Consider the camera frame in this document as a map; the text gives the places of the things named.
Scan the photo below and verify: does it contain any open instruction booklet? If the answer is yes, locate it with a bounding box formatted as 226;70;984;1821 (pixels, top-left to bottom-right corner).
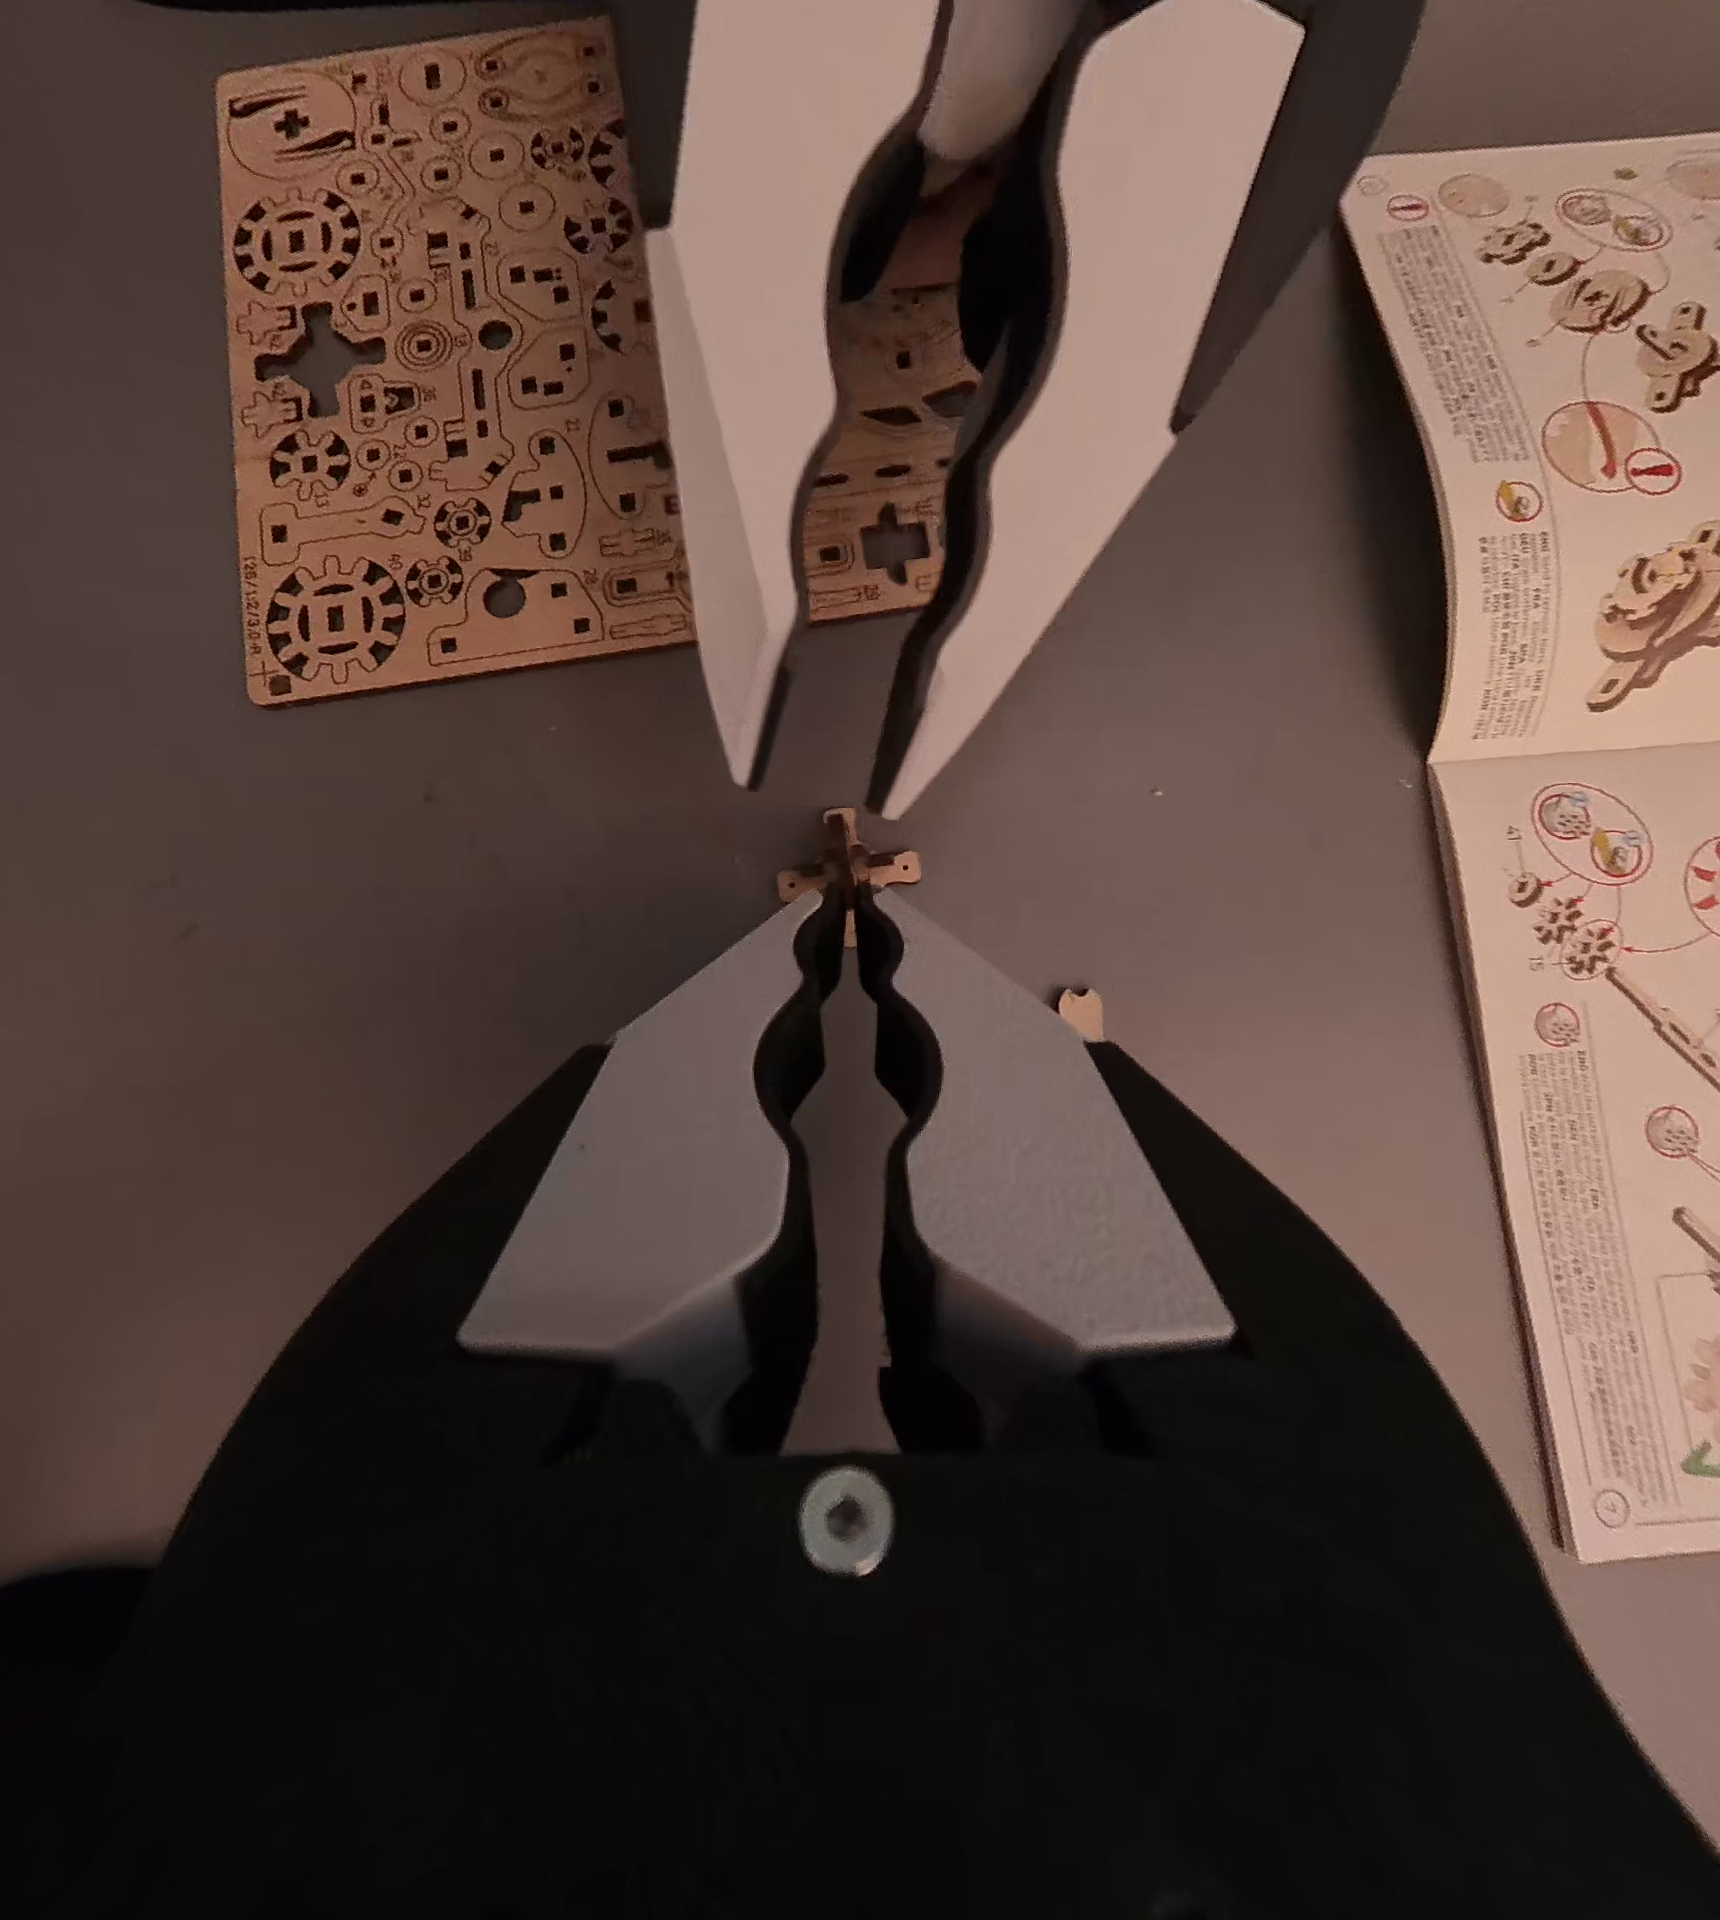
1340;127;1720;1566

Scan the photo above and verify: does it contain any laser-cut wooden parts sheet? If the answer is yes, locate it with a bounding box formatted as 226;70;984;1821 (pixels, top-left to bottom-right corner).
214;16;988;708

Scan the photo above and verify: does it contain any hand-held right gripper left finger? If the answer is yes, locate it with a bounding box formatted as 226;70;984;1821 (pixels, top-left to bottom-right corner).
459;897;863;1457

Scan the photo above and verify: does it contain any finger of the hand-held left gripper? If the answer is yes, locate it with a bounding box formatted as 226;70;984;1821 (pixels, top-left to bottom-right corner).
867;0;1313;821
645;0;941;794

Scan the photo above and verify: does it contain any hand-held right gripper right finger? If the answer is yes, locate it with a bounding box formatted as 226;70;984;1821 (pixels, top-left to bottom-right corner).
858;886;1240;1456

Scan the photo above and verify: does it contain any small wooden cross-shaped part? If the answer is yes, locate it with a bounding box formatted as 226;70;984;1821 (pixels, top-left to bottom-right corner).
775;808;924;951

